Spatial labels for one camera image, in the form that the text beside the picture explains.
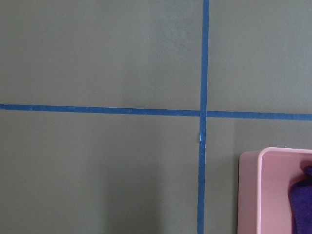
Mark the purple microfiber cloth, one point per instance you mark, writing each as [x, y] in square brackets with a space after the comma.
[301, 204]

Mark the pink plastic bin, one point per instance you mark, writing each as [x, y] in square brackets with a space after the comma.
[264, 182]

